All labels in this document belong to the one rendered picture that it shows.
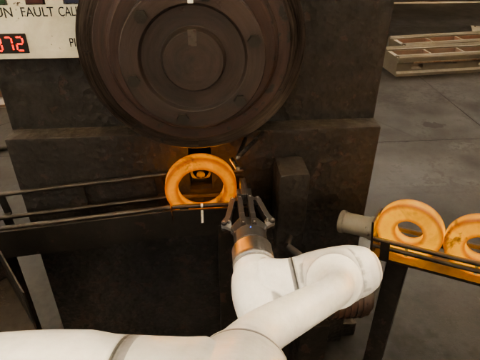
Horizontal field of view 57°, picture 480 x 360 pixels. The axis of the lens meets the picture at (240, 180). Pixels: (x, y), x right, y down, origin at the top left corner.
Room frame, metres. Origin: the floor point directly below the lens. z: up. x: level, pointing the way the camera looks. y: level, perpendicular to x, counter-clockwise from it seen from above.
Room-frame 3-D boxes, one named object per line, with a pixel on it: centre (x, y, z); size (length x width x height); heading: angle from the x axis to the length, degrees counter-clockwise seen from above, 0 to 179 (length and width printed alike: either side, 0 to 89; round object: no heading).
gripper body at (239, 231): (0.80, -0.02, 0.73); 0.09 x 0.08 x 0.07; 5
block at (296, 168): (0.99, -0.13, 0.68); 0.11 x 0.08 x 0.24; 5
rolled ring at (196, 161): (0.96, 0.10, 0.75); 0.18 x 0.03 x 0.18; 96
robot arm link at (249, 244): (0.72, -0.03, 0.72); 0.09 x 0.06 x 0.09; 95
